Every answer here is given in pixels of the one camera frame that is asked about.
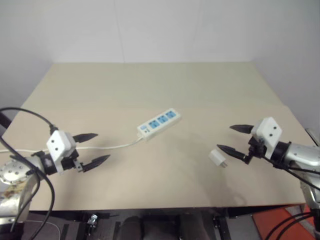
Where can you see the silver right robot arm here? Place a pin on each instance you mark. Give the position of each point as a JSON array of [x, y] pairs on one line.
[[298, 160]]

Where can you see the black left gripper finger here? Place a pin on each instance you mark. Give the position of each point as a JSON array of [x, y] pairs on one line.
[[97, 161], [85, 137]]

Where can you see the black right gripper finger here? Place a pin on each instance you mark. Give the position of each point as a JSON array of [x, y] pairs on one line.
[[229, 151], [242, 128]]

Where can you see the silver metal clamp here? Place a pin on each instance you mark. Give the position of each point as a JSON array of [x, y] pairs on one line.
[[92, 220]]

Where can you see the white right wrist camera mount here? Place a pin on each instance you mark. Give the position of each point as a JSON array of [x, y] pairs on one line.
[[268, 135]]

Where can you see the dark rounded shape under table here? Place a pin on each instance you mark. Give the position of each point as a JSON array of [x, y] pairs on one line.
[[160, 227]]

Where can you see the white power strip blue sockets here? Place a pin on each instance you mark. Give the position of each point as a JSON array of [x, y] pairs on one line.
[[159, 123]]

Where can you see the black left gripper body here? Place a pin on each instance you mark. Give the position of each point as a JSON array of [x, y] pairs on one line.
[[70, 162]]

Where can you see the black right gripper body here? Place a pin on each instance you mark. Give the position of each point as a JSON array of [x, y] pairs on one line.
[[255, 149]]

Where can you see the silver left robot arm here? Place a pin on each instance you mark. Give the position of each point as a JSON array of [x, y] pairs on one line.
[[15, 172]]

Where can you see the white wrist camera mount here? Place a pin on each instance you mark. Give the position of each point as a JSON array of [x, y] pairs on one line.
[[268, 135], [58, 144]]

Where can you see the white plug adapter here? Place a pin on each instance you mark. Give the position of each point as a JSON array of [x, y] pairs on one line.
[[217, 157]]

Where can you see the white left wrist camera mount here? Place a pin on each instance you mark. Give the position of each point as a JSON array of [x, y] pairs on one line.
[[58, 144]]

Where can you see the red mat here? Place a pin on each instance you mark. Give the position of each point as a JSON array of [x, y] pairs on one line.
[[287, 220]]

